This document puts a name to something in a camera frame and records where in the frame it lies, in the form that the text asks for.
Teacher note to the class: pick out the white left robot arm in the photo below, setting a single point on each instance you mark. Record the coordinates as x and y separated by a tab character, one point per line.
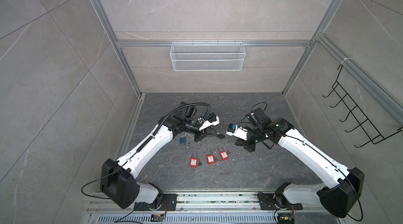
118	178

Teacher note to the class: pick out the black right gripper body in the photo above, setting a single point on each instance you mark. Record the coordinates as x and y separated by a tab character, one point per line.
248	144

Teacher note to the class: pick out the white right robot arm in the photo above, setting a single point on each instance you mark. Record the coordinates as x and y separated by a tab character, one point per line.
341	187

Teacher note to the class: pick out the blue padlock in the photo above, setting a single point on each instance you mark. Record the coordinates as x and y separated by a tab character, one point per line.
183	140

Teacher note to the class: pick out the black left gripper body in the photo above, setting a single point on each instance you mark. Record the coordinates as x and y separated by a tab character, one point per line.
199	135

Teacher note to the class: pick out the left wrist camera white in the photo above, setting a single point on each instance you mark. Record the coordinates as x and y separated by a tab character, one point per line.
211	120

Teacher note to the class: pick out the white wire mesh basket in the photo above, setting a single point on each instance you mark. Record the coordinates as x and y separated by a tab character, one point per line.
207	56

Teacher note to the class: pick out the red safety padlock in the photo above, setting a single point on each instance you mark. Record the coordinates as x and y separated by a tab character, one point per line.
223	153
210	157
194	160

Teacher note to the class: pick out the metal base rail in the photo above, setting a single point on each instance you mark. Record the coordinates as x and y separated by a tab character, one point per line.
209	206

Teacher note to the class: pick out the black wire hook rack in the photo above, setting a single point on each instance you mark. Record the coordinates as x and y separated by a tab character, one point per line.
354	111

